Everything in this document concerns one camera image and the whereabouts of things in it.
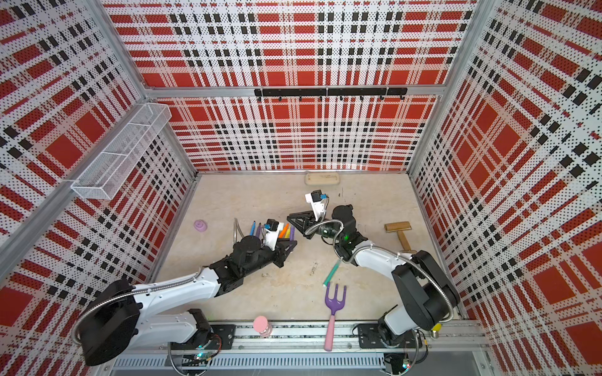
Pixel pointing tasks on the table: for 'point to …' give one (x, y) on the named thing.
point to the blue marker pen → (252, 228)
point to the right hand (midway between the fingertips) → (291, 217)
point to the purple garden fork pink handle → (332, 305)
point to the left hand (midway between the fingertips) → (298, 242)
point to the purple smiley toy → (201, 225)
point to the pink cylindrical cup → (262, 326)
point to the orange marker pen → (284, 231)
